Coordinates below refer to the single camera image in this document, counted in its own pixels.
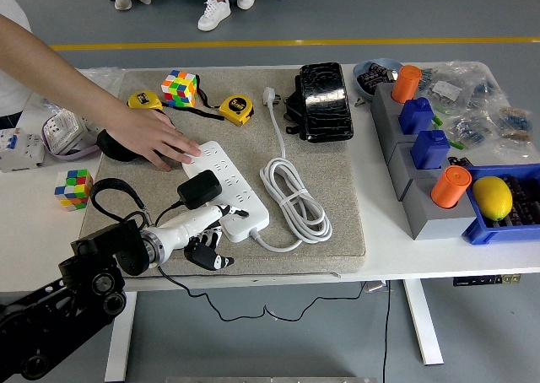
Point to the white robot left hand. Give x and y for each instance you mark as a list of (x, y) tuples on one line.
[(190, 227)]

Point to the person's left hand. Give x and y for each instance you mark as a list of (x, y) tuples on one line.
[(143, 134)]

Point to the black power adapter plug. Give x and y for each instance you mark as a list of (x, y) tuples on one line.
[(200, 189)]

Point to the white power strip board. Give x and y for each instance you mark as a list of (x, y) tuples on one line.
[(236, 176)]

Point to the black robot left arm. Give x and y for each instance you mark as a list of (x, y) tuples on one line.
[(42, 315)]

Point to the person's left forearm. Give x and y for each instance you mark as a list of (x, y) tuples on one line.
[(63, 75)]

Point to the black cloth pouch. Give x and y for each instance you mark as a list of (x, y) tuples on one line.
[(111, 147)]

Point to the yellow tape measure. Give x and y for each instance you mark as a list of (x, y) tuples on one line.
[(143, 99)]

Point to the large multicolour puzzle cube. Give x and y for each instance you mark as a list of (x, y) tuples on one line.
[(179, 87)]

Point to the clear bag of metal screws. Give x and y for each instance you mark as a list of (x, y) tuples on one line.
[(105, 77)]

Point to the small multicolour puzzle cube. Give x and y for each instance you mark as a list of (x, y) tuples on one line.
[(73, 189)]

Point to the yellow tape measure 5m label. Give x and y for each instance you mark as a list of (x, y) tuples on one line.
[(236, 106)]

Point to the grey-brown foam mat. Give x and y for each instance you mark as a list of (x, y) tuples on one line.
[(249, 147)]

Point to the white circuit breaker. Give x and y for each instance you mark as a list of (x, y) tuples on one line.
[(21, 147)]

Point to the white table leg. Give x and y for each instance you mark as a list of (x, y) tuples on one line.
[(424, 324), (120, 336)]

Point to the person's torso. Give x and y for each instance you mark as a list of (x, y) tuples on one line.
[(10, 83)]

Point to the glossy black case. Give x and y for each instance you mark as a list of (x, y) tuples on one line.
[(327, 104)]

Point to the small metal clip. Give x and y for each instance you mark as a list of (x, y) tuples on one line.
[(360, 101)]

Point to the grey block holder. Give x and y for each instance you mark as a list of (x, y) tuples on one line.
[(381, 100), (401, 168), (390, 140), (439, 229)]

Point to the blue bowl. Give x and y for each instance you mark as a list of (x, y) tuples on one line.
[(359, 73)]

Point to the black electronic components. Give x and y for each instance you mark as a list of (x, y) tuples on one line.
[(373, 79), (527, 201)]

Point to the blue block peg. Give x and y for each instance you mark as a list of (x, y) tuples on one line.
[(430, 149), (415, 117)]

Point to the orange cylinder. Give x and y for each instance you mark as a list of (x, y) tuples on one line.
[(449, 187), (407, 83)]

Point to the clear bag with white card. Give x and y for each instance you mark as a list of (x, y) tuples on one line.
[(445, 90)]

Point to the blue plastic bin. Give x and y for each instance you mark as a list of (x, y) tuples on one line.
[(481, 231)]

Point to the clear bag of blue resistors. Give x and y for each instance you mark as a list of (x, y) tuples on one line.
[(472, 132)]

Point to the black table control panel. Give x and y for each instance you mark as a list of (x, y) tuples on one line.
[(485, 280)]

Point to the yellow lemon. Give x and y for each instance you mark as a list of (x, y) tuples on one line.
[(493, 197)]

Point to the clear bag of blue components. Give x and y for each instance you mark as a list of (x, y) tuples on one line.
[(483, 90)]

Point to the clear bag of brown resistors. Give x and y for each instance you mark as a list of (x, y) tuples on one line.
[(512, 119)]

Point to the white wall socket panel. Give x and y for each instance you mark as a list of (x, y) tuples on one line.
[(93, 125), (63, 132)]

